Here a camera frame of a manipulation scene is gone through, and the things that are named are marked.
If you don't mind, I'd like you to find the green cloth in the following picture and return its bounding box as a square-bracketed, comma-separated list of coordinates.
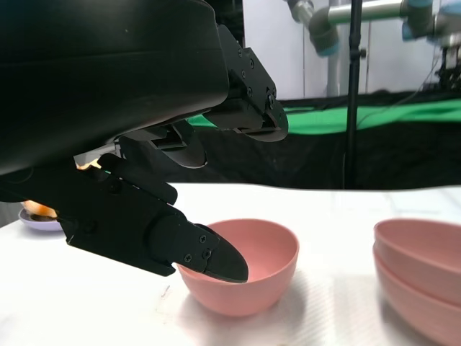
[190, 99, 461, 137]

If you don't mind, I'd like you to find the black tripod pole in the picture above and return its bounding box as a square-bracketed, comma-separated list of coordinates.
[344, 0, 367, 190]

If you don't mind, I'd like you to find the orange toy food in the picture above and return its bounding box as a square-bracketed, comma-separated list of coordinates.
[22, 199, 58, 219]

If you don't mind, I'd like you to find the black backdrop cloth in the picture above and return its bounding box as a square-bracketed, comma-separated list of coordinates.
[169, 89, 461, 191]

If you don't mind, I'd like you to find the purple plate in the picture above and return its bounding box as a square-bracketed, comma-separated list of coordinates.
[17, 208, 65, 232]

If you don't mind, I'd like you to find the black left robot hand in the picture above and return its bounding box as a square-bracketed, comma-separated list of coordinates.
[0, 0, 290, 284]

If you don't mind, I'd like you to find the pink plastic bowl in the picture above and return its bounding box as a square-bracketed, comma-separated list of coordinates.
[373, 218, 461, 307]
[372, 248, 461, 346]
[177, 218, 300, 318]

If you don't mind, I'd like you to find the white board panel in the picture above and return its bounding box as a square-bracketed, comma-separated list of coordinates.
[243, 0, 446, 101]

